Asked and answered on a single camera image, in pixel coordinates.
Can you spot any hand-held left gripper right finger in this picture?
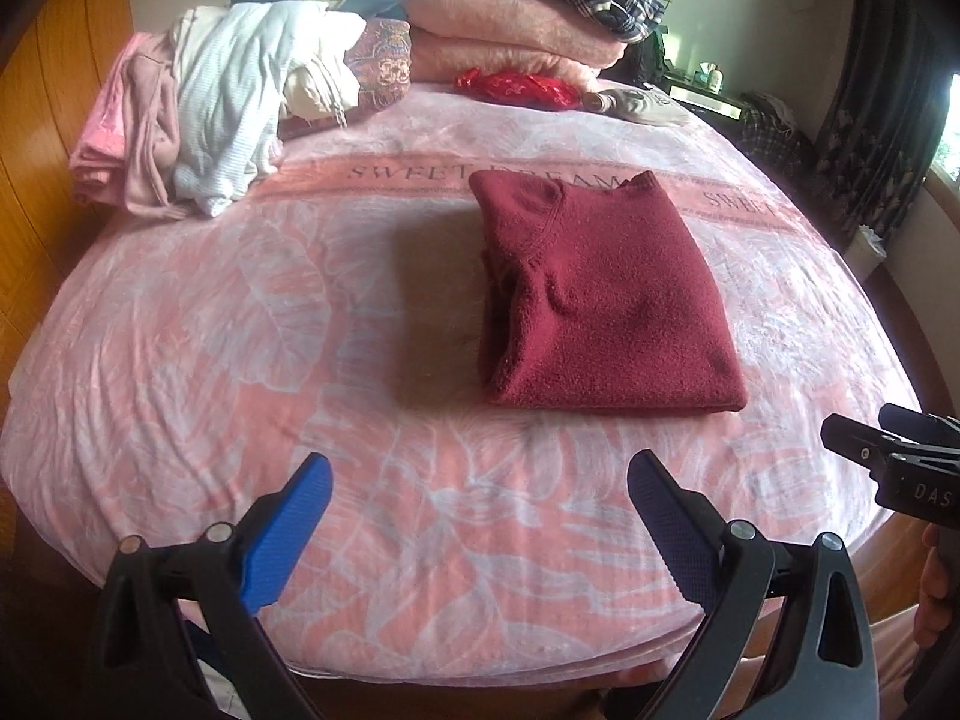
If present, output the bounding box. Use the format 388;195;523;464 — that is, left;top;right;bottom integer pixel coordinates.
626;449;880;720

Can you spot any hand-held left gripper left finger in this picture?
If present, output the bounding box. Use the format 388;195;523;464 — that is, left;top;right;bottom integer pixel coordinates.
96;453;335;720

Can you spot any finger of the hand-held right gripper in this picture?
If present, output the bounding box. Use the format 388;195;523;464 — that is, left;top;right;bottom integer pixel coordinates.
877;403;960;445
820;414;960;482

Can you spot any maroon knit sweater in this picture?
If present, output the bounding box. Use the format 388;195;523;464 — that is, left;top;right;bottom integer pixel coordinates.
469;169;751;415

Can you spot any pile of white and pink clothes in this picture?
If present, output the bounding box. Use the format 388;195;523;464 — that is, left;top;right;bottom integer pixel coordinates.
171;1;368;220

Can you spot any person's right hand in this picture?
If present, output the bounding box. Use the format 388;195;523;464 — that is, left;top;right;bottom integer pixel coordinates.
913;523;960;644

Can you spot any pink leaf print blanket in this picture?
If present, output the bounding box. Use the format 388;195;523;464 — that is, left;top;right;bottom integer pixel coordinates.
0;79;923;680

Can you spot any white waste bin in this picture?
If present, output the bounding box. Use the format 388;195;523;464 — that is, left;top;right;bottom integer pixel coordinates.
850;227;891;287

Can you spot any window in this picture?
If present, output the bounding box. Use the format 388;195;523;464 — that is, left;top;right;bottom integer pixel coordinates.
928;67;960;188

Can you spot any plaid clothing pile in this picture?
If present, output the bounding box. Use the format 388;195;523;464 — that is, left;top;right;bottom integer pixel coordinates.
739;90;818;182

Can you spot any dark patterned curtain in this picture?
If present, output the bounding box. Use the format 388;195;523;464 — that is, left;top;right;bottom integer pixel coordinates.
812;0;957;250

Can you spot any dark side table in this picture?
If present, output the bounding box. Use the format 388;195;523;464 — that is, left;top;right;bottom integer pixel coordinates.
666;81;745;122

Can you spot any grey round pouch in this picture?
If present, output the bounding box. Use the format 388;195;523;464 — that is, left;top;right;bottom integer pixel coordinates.
581;86;689;130

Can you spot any mauve garment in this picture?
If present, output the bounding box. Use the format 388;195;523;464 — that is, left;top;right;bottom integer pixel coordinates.
120;52;197;223

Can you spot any pink garment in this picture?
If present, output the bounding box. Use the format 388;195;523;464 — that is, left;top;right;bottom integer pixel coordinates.
69;34;155;205

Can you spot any cream garment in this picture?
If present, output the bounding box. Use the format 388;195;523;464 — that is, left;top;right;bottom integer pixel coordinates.
283;60;362;127

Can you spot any dark bag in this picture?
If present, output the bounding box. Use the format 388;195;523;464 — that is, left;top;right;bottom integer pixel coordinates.
626;24;674;85

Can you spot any red shiny cloth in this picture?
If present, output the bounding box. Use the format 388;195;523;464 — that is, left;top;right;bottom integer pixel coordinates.
453;67;584;110

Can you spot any patterned paisley pillow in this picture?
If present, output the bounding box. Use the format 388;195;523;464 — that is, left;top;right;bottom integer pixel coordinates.
341;15;415;112

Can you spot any folded pink fleece blanket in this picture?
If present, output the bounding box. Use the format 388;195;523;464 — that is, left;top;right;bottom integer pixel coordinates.
397;0;627;50
409;36;605;89

